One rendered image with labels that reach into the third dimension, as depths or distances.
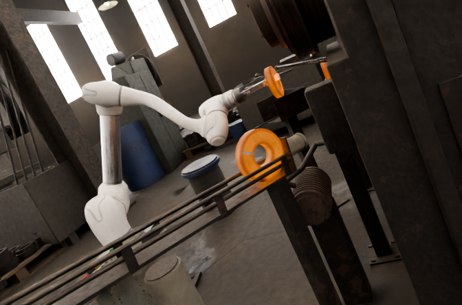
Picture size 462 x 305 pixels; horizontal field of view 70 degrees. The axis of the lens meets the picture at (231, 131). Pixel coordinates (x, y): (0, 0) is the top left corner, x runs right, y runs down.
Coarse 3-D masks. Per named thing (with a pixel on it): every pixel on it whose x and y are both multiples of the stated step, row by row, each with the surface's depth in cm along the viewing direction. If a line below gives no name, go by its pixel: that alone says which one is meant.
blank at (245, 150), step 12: (252, 132) 93; (264, 132) 95; (240, 144) 92; (252, 144) 93; (264, 144) 96; (276, 144) 97; (240, 156) 91; (252, 156) 93; (276, 156) 97; (240, 168) 93; (252, 168) 92; (264, 180) 94
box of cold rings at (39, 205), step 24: (48, 168) 361; (72, 168) 375; (0, 192) 385; (24, 192) 324; (48, 192) 340; (72, 192) 365; (0, 216) 348; (24, 216) 336; (48, 216) 332; (72, 216) 355; (0, 240) 361; (24, 240) 348; (48, 240) 336; (72, 240) 347
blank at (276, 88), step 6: (270, 66) 156; (264, 72) 153; (270, 72) 151; (270, 78) 150; (270, 84) 150; (276, 84) 152; (282, 84) 163; (276, 90) 151; (282, 90) 158; (276, 96) 154
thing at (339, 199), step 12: (288, 96) 176; (300, 96) 178; (264, 108) 200; (276, 108) 174; (288, 108) 176; (300, 108) 178; (264, 120) 200; (276, 120) 186; (288, 120) 185; (300, 132) 187; (300, 156) 192; (312, 156) 190; (336, 204) 191
